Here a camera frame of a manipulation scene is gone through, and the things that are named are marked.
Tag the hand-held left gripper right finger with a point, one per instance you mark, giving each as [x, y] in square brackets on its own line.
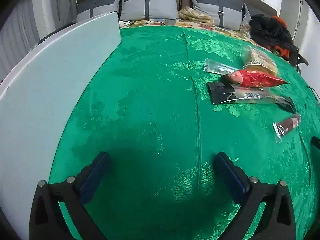
[230, 177]

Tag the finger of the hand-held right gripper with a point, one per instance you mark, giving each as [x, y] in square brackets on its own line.
[316, 143]

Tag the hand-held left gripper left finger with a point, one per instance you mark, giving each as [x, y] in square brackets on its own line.
[96, 177]

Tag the brown sausage packet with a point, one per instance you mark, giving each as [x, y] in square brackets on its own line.
[287, 123]

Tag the long black snack packet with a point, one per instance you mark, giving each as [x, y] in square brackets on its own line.
[220, 93]

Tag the red cone snack packet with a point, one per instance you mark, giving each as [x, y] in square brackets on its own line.
[257, 78]

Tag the bread loaf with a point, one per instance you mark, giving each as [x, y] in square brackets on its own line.
[260, 60]

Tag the white storage box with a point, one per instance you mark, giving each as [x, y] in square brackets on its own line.
[50, 80]

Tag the clear snack packet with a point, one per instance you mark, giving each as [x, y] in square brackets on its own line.
[217, 67]

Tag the eyeglasses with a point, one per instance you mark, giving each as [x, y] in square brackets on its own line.
[313, 93]

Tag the green floral blanket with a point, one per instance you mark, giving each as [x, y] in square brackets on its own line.
[155, 85]

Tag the red garment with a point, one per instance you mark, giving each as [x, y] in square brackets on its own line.
[277, 20]

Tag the clear plastic bag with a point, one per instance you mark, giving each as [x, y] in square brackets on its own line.
[245, 28]

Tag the grey two-tone pillow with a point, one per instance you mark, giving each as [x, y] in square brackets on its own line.
[247, 13]
[215, 10]
[100, 7]
[150, 5]

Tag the floral bedsheet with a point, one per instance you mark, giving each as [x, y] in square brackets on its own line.
[195, 25]

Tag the grey curtain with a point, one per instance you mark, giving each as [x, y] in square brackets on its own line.
[20, 35]

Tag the beige folded cloth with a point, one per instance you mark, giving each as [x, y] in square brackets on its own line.
[195, 15]

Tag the white door frame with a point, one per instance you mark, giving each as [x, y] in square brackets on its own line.
[301, 12]

